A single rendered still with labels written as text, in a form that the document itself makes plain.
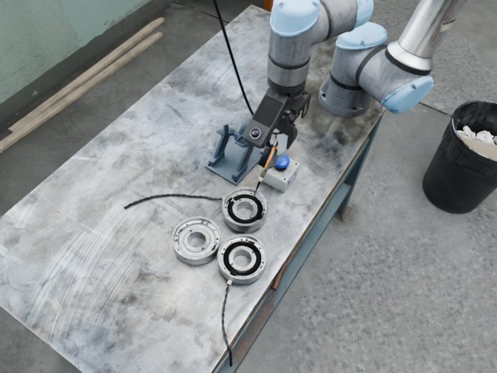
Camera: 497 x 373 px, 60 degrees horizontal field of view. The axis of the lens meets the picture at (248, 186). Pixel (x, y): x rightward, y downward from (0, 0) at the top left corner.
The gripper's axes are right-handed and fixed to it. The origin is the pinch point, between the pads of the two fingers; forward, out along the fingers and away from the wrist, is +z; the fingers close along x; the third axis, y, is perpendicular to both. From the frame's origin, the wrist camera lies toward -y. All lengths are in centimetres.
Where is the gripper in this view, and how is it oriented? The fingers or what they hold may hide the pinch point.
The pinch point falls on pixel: (271, 152)
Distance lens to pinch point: 95.0
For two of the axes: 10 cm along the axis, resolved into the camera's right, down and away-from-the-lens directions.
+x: -8.1, -4.9, 3.2
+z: -0.3, 5.8, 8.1
